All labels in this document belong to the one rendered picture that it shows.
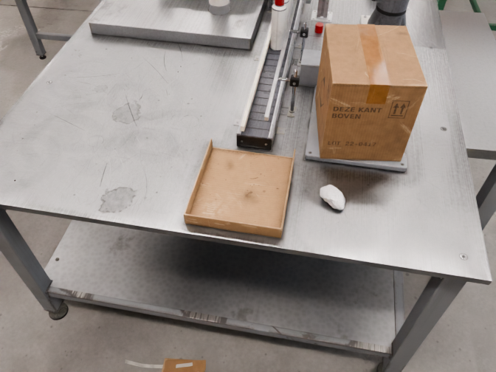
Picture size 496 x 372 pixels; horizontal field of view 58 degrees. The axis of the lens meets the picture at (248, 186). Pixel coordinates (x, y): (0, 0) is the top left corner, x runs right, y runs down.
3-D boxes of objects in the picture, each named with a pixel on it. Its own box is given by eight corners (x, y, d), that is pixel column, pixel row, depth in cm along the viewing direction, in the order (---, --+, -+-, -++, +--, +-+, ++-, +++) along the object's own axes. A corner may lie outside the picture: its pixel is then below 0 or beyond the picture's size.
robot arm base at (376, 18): (364, 17, 185) (370, -6, 177) (401, 18, 184) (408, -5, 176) (368, 38, 175) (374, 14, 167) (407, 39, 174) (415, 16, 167)
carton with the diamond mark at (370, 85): (314, 97, 153) (325, 23, 133) (385, 99, 152) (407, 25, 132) (319, 159, 133) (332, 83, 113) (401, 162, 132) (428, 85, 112)
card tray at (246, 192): (211, 147, 139) (210, 138, 136) (294, 158, 136) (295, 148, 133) (184, 224, 120) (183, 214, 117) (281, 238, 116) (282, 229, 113)
